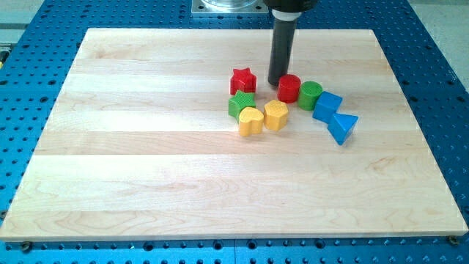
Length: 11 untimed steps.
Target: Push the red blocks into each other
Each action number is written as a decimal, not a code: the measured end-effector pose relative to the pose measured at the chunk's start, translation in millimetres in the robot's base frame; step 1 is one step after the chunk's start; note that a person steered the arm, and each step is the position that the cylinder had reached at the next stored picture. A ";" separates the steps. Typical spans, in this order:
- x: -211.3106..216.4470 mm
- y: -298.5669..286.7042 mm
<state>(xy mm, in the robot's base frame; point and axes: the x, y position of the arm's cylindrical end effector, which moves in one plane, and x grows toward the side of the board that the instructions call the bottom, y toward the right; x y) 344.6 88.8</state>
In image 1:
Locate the red cylinder block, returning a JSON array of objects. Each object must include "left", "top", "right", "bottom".
[{"left": 277, "top": 74, "right": 301, "bottom": 103}]

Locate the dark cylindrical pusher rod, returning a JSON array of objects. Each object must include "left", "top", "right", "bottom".
[{"left": 268, "top": 10, "right": 302, "bottom": 87}]

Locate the black robot arm end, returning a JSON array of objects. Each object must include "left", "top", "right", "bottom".
[{"left": 263, "top": 0, "right": 318, "bottom": 12}]

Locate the yellow heart block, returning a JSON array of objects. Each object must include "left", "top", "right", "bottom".
[{"left": 238, "top": 107, "right": 264, "bottom": 136}]

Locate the green star block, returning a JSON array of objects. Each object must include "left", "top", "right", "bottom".
[{"left": 228, "top": 90, "right": 256, "bottom": 121}]

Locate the yellow hexagon block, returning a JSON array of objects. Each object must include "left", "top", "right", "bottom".
[{"left": 264, "top": 100, "right": 289, "bottom": 131}]

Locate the red star block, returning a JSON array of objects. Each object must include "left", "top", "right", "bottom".
[{"left": 230, "top": 67, "right": 256, "bottom": 95}]

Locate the green cylinder block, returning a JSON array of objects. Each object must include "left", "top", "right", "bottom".
[{"left": 298, "top": 81, "right": 323, "bottom": 111}]

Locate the light wooden board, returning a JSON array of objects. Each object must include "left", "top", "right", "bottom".
[{"left": 1, "top": 28, "right": 468, "bottom": 241}]

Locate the blue cube block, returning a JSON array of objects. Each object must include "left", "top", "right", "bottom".
[{"left": 312, "top": 92, "right": 343, "bottom": 123}]

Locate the blue triangle block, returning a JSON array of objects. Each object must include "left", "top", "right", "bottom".
[{"left": 328, "top": 113, "right": 359, "bottom": 145}]

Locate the left brass board screw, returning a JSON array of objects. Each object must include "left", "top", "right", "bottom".
[{"left": 19, "top": 241, "right": 33, "bottom": 252}]

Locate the brass board screw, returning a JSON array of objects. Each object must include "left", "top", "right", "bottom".
[
  {"left": 19, "top": 241, "right": 33, "bottom": 252},
  {"left": 447, "top": 235, "right": 459, "bottom": 246}
]

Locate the right brass board screw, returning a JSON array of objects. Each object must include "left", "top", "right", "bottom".
[{"left": 447, "top": 235, "right": 459, "bottom": 246}]

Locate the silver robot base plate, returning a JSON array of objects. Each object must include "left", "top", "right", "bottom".
[{"left": 191, "top": 0, "right": 268, "bottom": 15}]

